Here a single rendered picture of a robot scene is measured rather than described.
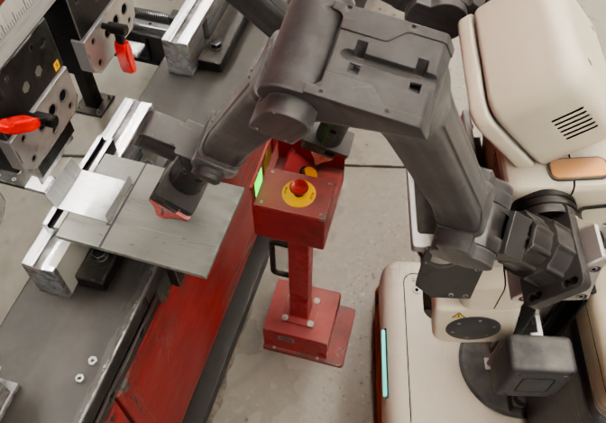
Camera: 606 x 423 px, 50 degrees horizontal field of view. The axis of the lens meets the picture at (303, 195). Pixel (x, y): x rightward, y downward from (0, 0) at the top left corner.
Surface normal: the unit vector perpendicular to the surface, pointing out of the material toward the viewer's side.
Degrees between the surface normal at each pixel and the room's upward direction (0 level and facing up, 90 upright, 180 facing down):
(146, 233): 0
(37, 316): 0
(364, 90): 23
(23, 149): 90
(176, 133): 35
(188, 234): 0
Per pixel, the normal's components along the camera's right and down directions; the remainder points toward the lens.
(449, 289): -0.04, 0.81
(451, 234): -0.47, -0.33
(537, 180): -0.15, -0.19
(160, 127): 0.32, -0.09
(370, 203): 0.00, -0.58
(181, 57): -0.29, 0.78
